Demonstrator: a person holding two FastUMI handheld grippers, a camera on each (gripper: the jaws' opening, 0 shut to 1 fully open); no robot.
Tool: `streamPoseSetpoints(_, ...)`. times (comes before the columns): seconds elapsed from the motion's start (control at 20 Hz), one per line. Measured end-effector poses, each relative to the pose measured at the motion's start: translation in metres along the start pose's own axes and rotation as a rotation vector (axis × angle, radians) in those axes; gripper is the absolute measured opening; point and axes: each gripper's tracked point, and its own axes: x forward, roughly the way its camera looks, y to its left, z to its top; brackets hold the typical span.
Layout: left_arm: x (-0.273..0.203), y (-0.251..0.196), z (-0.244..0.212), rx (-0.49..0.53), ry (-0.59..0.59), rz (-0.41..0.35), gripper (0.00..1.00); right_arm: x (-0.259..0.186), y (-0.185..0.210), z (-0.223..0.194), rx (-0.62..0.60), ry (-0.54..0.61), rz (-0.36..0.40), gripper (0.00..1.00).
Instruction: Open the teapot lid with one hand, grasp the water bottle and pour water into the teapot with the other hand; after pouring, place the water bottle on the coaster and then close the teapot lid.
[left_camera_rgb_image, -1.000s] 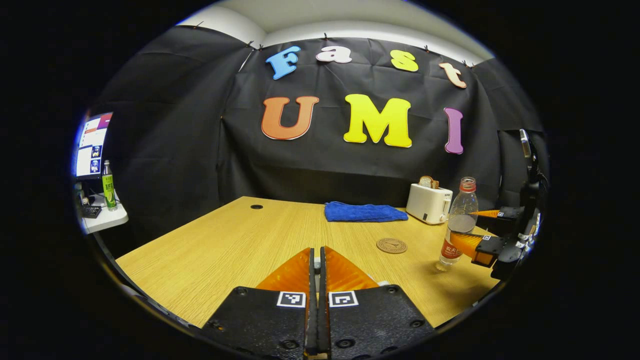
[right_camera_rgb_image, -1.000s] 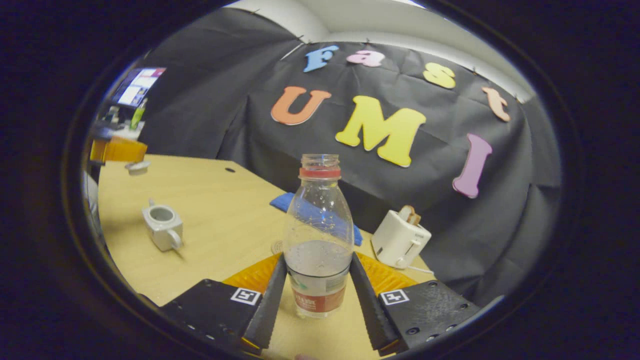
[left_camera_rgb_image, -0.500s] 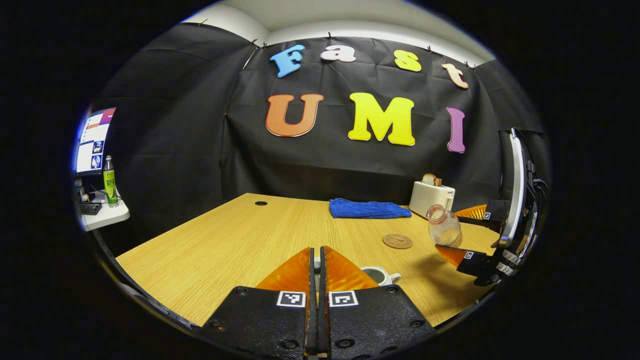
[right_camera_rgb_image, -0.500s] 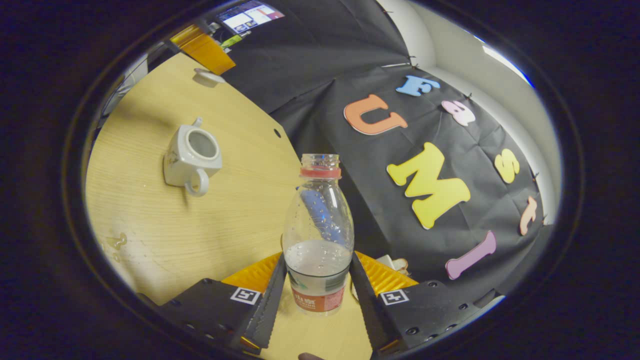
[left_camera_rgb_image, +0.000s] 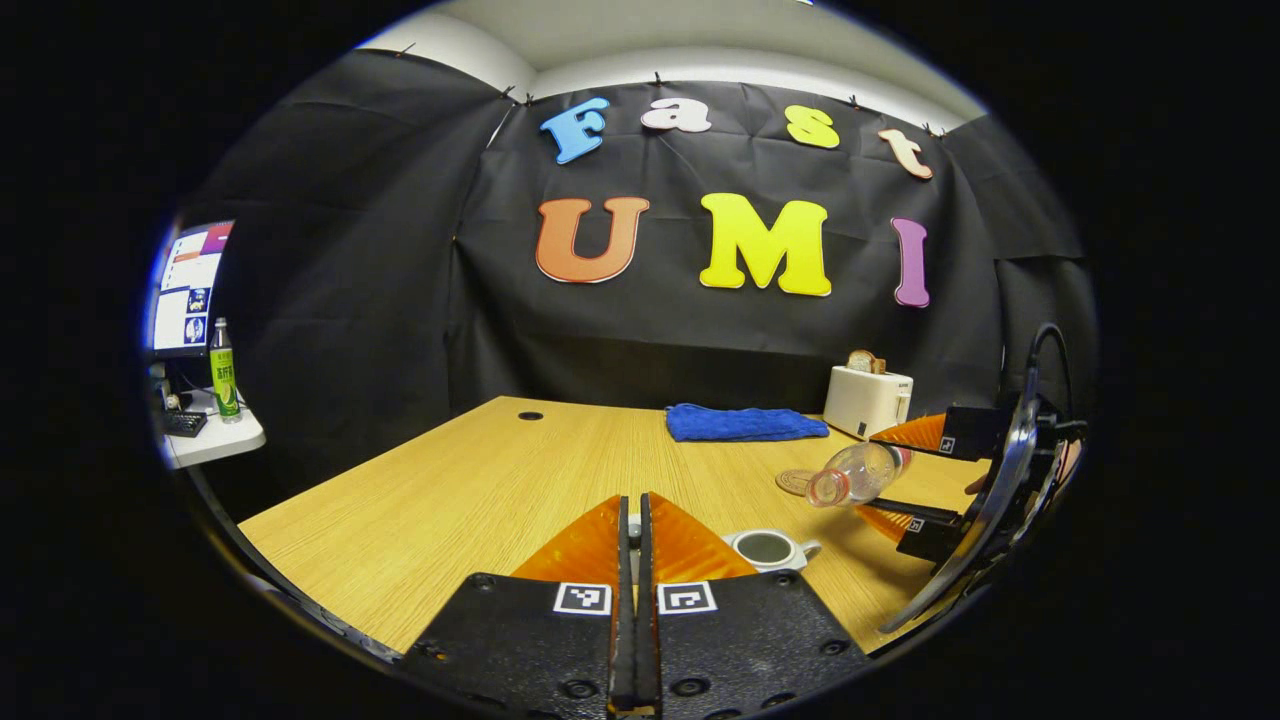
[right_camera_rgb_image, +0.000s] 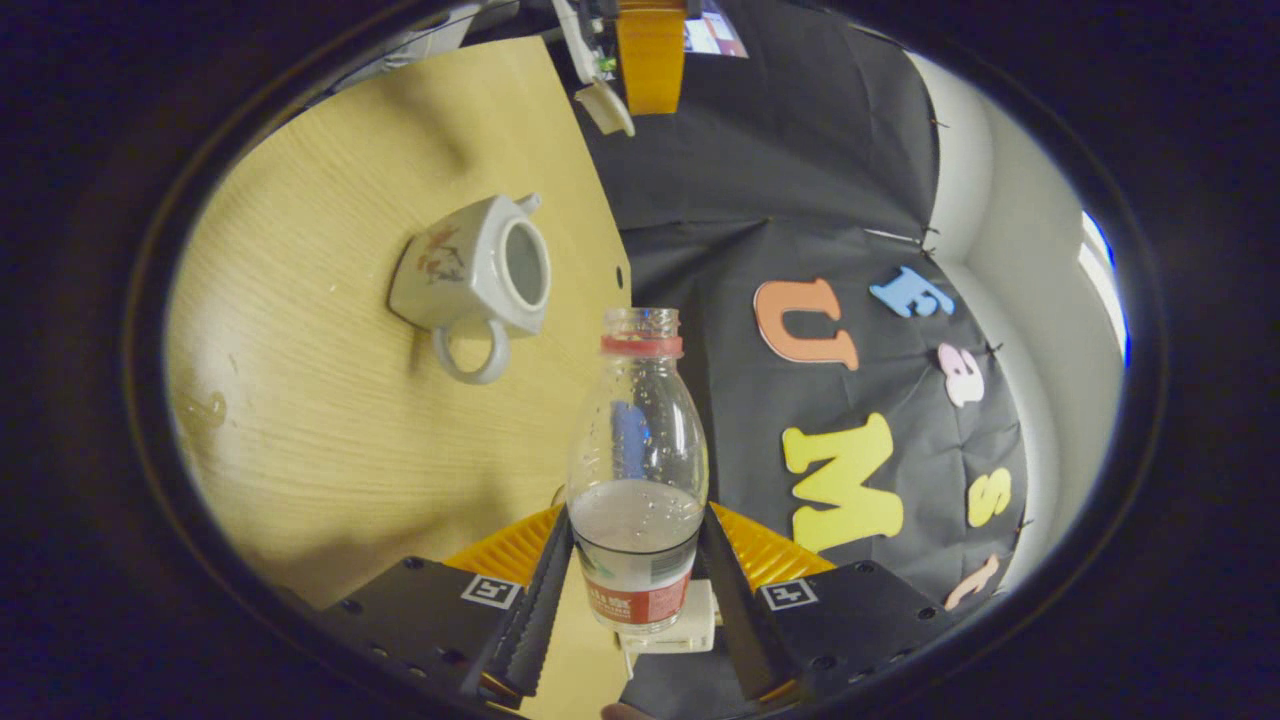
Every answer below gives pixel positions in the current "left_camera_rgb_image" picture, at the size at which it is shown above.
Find computer monitor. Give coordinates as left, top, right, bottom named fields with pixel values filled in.
left=148, top=220, right=236, bottom=359

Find white toaster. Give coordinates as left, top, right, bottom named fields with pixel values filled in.
left=822, top=364, right=914, bottom=441

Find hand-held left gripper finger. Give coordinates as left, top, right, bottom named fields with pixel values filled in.
left=400, top=493, right=638, bottom=716
left=638, top=492, right=871, bottom=719

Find white side table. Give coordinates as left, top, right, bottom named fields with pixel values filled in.
left=158, top=388, right=267, bottom=471

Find blue towel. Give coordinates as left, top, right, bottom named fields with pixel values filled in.
left=665, top=403, right=831, bottom=443

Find clear plastic water bottle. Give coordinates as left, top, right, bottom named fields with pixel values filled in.
left=806, top=441, right=913, bottom=508

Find white teacup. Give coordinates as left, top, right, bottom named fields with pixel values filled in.
left=725, top=528, right=823, bottom=573

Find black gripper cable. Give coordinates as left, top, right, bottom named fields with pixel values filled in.
left=1028, top=322, right=1076, bottom=421

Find black backdrop cloth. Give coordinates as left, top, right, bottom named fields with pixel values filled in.
left=185, top=48, right=1101, bottom=521

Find green label drink bottle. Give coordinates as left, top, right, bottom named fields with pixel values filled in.
left=209, top=318, right=242, bottom=423

